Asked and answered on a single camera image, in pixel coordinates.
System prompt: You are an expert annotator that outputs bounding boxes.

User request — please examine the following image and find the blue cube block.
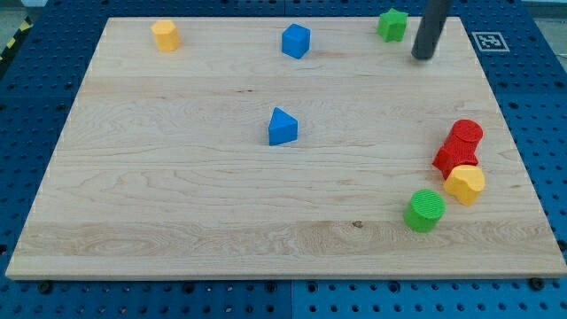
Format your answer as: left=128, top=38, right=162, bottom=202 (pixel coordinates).
left=282, top=24, right=311, bottom=59

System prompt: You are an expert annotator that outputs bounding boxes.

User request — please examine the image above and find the light wooden board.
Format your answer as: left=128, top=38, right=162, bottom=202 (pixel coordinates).
left=6, top=17, right=566, bottom=281

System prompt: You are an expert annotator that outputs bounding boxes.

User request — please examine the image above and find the blue triangular prism block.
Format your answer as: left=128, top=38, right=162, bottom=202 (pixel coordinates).
left=268, top=107, right=299, bottom=146

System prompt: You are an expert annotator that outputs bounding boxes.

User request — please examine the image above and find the green cylinder block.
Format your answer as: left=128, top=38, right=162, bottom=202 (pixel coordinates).
left=403, top=189, right=446, bottom=233

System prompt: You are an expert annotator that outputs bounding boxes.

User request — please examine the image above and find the red angular block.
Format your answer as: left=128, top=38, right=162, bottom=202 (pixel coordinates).
left=432, top=146, right=478, bottom=179

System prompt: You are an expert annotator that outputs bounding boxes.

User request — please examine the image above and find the yellow hexagonal prism block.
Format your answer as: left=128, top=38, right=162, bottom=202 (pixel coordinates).
left=151, top=19, right=182, bottom=51

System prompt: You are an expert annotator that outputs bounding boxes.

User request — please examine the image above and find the green star block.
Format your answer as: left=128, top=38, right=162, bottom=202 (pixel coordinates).
left=377, top=8, right=408, bottom=43

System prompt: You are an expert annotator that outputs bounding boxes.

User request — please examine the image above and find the yellow heart block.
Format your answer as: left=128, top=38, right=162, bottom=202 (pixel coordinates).
left=443, top=165, right=485, bottom=206

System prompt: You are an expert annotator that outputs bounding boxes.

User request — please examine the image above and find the red cylinder block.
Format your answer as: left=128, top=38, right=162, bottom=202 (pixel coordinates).
left=444, top=119, right=484, bottom=158

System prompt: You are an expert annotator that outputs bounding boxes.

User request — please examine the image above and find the white fiducial marker tag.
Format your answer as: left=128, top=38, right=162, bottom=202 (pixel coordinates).
left=472, top=31, right=509, bottom=52

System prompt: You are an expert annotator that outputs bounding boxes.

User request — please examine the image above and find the black bolt front left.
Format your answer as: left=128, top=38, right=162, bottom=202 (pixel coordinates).
left=36, top=281, right=52, bottom=295

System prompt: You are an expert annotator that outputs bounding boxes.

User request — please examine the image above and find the black bolt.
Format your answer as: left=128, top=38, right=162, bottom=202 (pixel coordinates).
left=528, top=277, right=546, bottom=292
left=36, top=281, right=52, bottom=295

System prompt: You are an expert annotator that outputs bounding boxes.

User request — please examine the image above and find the black bolt front right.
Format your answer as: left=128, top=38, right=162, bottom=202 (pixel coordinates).
left=528, top=277, right=546, bottom=292

